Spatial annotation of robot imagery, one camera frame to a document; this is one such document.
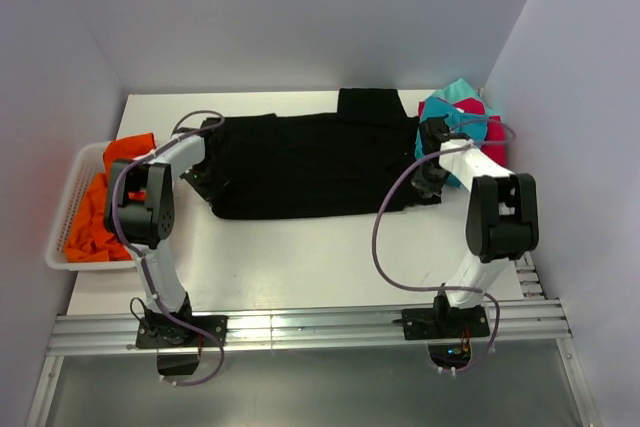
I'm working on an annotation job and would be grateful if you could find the orange shirt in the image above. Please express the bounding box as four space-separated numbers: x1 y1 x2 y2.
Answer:
64 133 156 263

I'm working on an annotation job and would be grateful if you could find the magenta shirt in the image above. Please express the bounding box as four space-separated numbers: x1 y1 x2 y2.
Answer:
418 97 507 167

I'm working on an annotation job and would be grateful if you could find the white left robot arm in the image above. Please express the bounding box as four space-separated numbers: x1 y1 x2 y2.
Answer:
104 110 225 346

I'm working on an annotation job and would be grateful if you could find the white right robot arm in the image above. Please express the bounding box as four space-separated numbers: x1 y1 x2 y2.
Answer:
411 117 539 337

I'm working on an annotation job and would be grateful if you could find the white plastic basket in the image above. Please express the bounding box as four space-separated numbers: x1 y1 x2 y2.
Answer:
45 141 134 272

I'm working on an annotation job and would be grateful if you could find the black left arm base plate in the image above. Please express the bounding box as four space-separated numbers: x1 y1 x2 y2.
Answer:
135 312 229 350

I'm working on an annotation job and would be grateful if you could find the black t-shirt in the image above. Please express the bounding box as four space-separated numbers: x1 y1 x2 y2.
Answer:
205 89 419 220

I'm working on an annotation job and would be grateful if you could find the light turquoise shirt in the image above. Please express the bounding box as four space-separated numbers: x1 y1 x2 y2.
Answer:
431 78 480 104

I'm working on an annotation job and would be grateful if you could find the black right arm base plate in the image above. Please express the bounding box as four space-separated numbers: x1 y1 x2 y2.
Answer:
395 306 491 341

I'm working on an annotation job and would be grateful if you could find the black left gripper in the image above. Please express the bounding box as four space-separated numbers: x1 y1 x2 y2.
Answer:
179 160 228 209

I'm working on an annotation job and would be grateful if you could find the aluminium rail frame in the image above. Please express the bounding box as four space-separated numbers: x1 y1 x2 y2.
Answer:
27 86 601 427

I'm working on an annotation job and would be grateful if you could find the teal shirt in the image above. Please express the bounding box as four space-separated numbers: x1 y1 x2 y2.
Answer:
411 95 488 204

